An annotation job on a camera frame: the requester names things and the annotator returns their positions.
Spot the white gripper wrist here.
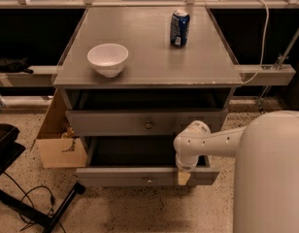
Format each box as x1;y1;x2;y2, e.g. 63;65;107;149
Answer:
176;154;198;185

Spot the grey drawer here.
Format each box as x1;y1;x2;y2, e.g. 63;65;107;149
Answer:
66;109;227;136
75;135;220;188

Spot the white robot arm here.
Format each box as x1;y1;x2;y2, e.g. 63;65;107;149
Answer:
174;111;299;233

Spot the grey top drawer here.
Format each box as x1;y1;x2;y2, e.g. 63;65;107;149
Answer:
66;109;227;136

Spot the grey drawer cabinet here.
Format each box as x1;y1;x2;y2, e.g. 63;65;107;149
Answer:
51;5;244;189

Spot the cardboard box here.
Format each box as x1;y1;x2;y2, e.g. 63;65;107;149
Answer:
35;90;87;168

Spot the white bowl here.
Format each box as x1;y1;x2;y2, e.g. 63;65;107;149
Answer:
87;44;129;78

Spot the blue soda can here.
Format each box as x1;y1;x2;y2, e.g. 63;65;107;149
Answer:
170;10;190;48

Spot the white hanging cable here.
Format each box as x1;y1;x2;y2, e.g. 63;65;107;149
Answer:
241;0;271;85

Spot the grey metal rail frame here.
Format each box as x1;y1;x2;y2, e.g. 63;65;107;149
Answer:
0;0;299;94

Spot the black cloth on rail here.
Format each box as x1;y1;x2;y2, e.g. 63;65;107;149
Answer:
0;58;34;74

